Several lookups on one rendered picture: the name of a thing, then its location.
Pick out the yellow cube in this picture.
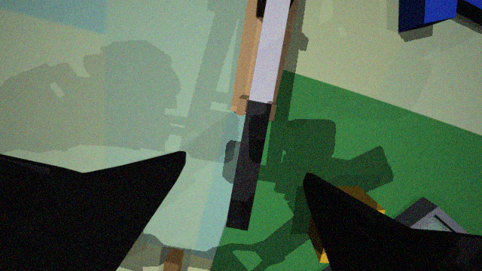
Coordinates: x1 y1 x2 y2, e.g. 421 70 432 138
308 186 386 263

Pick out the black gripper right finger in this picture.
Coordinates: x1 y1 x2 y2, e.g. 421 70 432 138
303 172 482 271

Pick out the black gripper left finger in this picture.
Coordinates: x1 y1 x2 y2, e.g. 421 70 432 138
0 151 186 271

